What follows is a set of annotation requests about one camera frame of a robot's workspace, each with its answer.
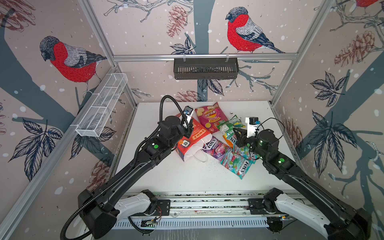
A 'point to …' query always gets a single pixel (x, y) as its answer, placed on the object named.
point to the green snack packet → (227, 127)
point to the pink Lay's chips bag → (210, 117)
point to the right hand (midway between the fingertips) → (232, 130)
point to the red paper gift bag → (197, 142)
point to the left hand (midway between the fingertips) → (190, 116)
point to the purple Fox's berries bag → (216, 148)
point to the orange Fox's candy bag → (225, 137)
